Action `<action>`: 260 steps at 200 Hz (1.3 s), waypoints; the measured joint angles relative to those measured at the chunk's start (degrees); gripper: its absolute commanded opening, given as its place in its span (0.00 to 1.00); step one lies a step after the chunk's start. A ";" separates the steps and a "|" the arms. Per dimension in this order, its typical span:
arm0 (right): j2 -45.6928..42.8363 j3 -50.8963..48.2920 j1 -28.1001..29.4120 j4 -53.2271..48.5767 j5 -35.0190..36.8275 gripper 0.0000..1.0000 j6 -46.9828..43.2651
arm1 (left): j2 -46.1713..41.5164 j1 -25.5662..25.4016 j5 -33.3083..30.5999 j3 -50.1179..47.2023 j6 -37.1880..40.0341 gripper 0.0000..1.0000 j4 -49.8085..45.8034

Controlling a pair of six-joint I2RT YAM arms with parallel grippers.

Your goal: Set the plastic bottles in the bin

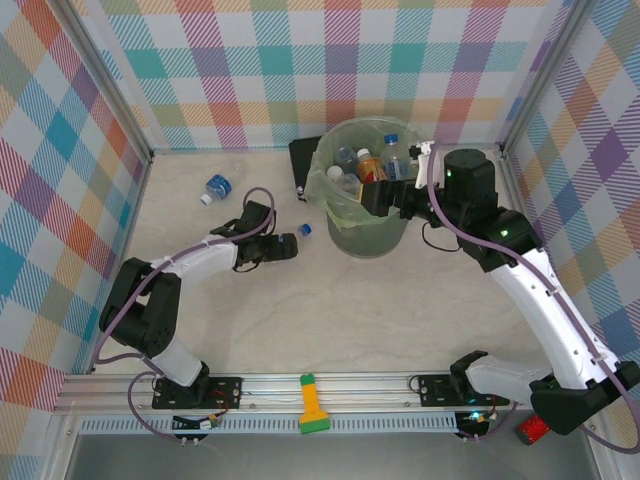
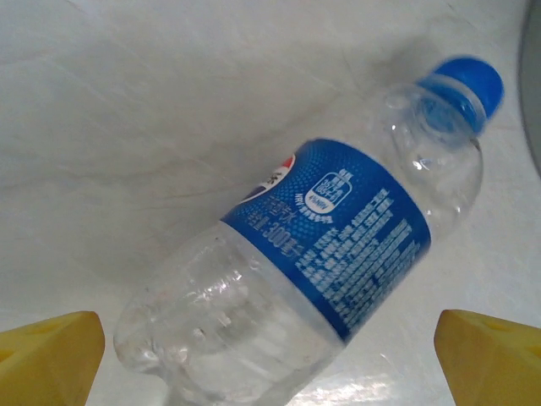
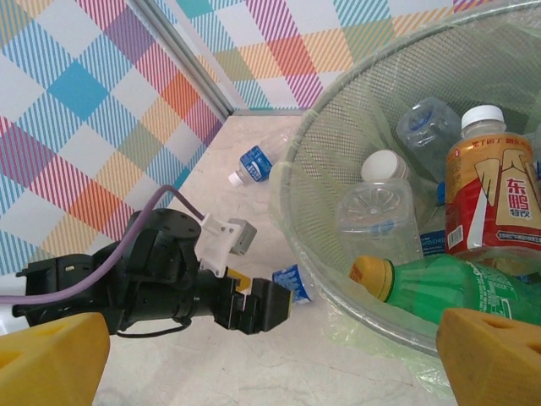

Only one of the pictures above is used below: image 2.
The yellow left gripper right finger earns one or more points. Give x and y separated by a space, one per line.
494 363

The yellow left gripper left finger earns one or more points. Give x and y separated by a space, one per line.
42 363

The green translucent trash bin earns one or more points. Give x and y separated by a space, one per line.
533 63

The clear bottle blue Pepsi label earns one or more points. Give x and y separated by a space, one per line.
338 220

